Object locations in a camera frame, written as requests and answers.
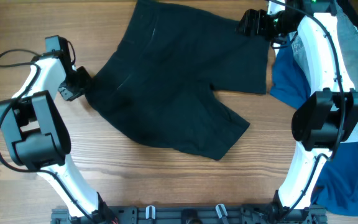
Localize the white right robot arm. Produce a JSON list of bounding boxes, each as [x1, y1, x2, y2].
[[236, 1, 358, 223]]

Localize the black shorts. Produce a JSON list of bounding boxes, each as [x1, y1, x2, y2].
[[85, 1, 269, 160]]

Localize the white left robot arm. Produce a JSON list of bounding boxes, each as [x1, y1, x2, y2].
[[0, 50, 118, 223]]

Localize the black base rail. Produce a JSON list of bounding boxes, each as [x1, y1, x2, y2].
[[50, 204, 328, 224]]

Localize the blue t-shirt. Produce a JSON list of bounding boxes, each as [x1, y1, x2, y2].
[[270, 44, 358, 217]]

